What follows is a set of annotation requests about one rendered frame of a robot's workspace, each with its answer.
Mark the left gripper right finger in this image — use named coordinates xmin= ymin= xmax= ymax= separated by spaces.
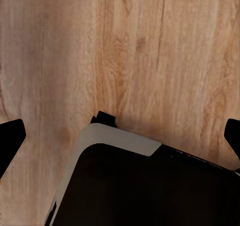
xmin=224 ymin=118 xmax=240 ymax=159

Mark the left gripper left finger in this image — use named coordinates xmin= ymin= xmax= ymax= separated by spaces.
xmin=0 ymin=119 xmax=26 ymax=179

